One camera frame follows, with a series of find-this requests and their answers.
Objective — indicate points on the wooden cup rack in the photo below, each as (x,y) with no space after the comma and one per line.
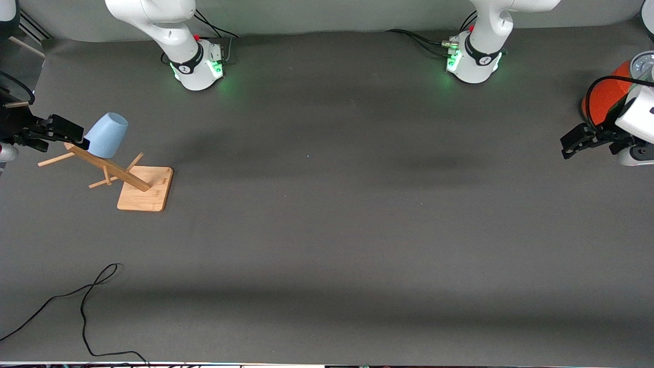
(145,191)

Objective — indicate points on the thin wooden strip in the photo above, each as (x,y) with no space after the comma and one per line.
(28,47)

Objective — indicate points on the orange cylinder with grey top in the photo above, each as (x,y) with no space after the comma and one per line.
(605,97)

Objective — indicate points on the aluminium frame rail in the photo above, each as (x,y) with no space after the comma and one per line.
(36,30)

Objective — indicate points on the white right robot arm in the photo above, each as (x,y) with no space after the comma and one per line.
(173,30)

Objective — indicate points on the light blue cup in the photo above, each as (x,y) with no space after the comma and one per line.
(107,135)

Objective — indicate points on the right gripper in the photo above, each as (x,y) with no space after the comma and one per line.
(15,124)

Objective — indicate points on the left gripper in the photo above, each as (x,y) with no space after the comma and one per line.
(604,134)

